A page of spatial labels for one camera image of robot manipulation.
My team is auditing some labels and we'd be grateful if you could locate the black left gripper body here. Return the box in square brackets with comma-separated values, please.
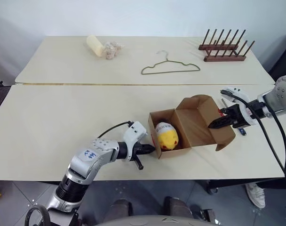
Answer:
[131, 143, 145, 170]

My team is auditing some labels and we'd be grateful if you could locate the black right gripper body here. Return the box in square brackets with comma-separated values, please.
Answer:
[222, 98, 246, 129]

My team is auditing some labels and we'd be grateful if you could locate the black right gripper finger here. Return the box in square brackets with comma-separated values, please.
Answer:
[208, 121, 233, 129]
[208, 115, 232, 127]

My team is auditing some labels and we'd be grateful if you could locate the brown cardboard box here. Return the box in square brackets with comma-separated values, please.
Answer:
[148, 94, 237, 160]

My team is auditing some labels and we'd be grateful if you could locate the yellow plush chick toy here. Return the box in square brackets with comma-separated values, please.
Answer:
[155, 121, 180, 151]

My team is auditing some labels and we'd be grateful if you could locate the dark wooden peg rack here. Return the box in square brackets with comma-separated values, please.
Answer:
[203, 40, 255, 62]
[199, 29, 247, 51]

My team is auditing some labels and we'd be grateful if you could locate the black table leg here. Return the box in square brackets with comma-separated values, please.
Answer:
[205, 180, 220, 195]

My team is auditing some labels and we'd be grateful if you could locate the dark rounded shape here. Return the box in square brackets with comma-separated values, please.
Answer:
[163, 196, 193, 219]

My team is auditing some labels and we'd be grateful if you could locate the silver robot body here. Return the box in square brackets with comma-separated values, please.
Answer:
[102, 213, 206, 226]

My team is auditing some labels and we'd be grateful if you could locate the black furniture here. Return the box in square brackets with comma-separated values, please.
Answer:
[269, 32, 286, 78]

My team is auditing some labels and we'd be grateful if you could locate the white sneaker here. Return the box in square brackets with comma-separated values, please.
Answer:
[245, 183, 266, 209]

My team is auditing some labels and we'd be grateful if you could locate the clear bag of pink balls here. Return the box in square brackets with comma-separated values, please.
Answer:
[102, 40, 124, 60]

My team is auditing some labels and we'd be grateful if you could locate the cream cylindrical roll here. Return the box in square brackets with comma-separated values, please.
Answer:
[86, 34, 105, 57]

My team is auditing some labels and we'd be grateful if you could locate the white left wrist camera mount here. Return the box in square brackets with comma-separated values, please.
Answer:
[123, 121, 149, 162]

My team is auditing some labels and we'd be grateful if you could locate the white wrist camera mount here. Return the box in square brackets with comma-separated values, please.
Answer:
[220, 86, 258, 129]
[123, 121, 149, 162]

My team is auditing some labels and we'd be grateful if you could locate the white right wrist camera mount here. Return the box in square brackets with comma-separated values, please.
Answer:
[220, 86, 258, 129]

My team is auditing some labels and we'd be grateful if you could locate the green wire clothes hanger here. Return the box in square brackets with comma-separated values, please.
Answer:
[141, 49, 201, 75]

